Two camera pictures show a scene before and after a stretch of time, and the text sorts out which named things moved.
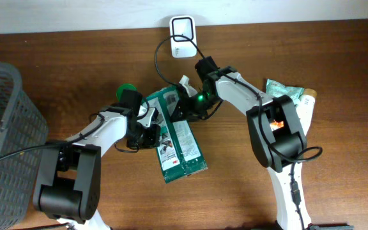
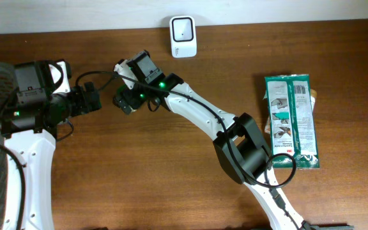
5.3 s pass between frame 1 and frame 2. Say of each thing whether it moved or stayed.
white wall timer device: stayed
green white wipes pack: moved
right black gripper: moved
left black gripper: moved
